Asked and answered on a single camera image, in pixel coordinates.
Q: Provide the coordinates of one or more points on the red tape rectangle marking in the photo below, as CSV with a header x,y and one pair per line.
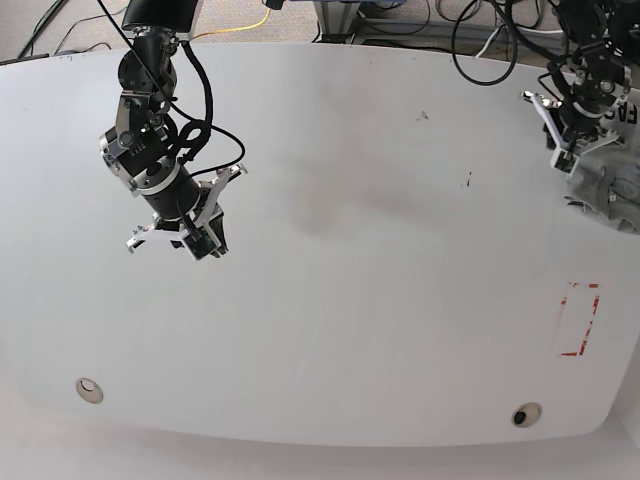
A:
x,y
578,311

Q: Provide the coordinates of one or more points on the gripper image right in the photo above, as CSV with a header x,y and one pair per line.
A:
x,y
578,133

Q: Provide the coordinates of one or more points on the aluminium frame base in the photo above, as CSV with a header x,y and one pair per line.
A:
x,y
369,22

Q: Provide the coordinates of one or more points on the right table grommet hole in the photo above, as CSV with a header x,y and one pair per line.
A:
x,y
526,415

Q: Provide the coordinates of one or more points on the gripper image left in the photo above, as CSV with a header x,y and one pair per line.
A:
x,y
181,204

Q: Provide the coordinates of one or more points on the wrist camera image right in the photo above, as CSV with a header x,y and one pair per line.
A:
x,y
564,161

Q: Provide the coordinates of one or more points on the table grommet hole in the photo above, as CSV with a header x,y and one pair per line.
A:
x,y
89,391
526,415

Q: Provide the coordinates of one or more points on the left table grommet hole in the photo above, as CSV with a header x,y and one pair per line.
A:
x,y
89,391

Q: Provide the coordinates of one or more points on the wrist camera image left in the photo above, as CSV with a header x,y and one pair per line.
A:
x,y
201,244

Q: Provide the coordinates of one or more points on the grey t-shirt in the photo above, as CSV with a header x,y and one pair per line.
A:
x,y
605,184

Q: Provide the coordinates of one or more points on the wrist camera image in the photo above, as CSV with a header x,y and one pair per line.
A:
x,y
564,161
201,244

